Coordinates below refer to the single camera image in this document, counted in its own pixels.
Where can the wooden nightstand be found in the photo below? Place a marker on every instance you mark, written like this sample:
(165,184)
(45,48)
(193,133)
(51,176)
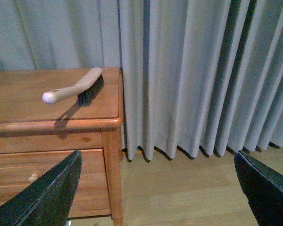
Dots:
(35,136)

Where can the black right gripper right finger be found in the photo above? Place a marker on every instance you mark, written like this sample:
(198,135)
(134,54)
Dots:
(263,188)

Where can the grey curtain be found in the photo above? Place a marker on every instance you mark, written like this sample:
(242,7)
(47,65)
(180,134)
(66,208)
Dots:
(197,73)

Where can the beige hand brush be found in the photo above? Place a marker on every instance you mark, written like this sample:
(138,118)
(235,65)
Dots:
(86,89)

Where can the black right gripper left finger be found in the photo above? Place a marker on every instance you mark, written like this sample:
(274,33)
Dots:
(48,200)

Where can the wooden drawer knob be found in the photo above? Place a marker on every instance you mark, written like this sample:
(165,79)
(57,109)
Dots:
(33,178)

